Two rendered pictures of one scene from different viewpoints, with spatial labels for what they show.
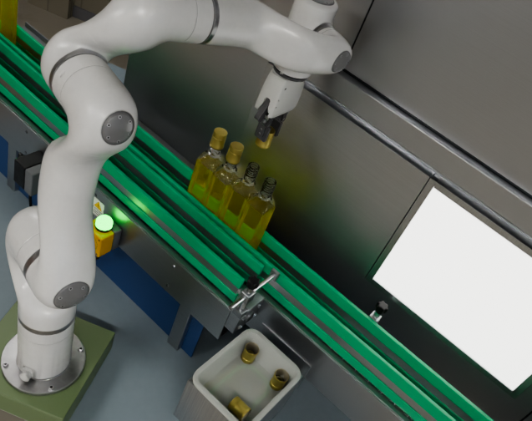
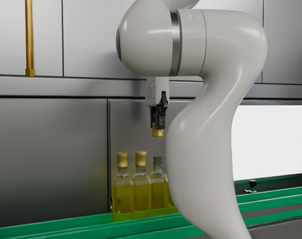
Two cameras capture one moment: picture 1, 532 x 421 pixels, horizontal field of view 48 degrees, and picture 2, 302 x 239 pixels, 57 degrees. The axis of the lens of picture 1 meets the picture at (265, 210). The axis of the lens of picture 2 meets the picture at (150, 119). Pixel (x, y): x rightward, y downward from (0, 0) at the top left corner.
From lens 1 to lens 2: 1.09 m
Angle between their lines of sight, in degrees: 54
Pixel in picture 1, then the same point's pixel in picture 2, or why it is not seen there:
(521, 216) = (263, 91)
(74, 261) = not seen: outside the picture
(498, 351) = (288, 160)
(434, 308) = (259, 167)
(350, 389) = (287, 233)
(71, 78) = (205, 13)
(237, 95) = (89, 144)
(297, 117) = (145, 122)
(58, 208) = (232, 187)
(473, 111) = not seen: hidden behind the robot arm
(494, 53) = not seen: hidden behind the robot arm
